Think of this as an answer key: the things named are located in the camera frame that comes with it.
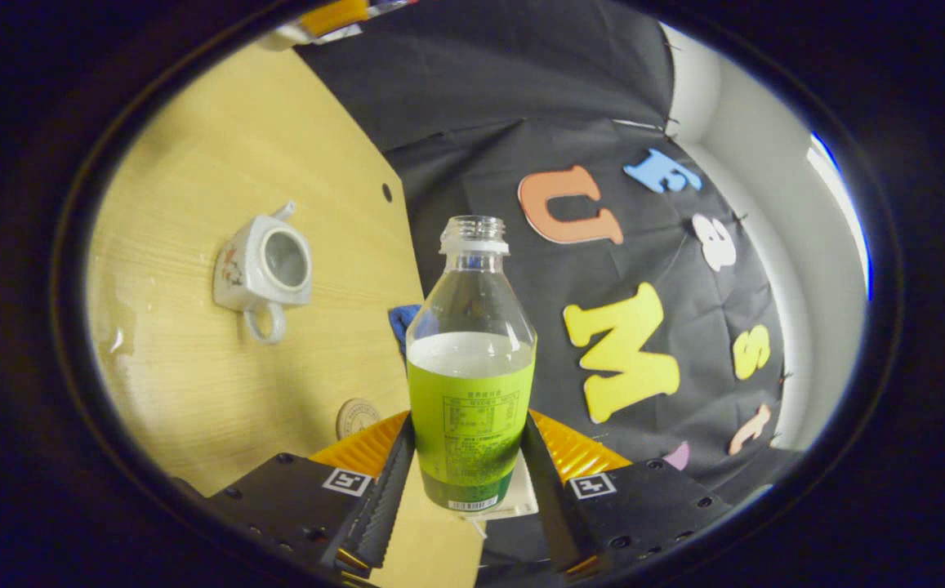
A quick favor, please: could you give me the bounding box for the green label water bottle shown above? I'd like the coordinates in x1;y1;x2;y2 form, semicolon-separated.
405;216;538;515

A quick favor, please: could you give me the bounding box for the blue towel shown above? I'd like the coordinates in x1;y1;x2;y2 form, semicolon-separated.
388;304;424;356

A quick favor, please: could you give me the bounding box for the white ceramic teacup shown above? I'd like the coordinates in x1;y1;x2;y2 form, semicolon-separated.
212;200;314;345

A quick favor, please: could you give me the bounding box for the round beige coaster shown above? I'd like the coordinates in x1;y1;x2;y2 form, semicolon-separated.
336;398;381;442

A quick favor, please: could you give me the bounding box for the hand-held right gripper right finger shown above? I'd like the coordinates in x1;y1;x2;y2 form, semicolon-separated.
519;408;733;572

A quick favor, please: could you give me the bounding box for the black backdrop cloth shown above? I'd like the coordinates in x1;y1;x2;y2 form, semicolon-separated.
296;0;804;564

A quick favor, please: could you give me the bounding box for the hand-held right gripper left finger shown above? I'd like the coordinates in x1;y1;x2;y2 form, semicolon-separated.
203;410;417;572

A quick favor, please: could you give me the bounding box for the white teacup lid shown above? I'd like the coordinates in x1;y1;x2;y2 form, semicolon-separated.
258;23;314;51

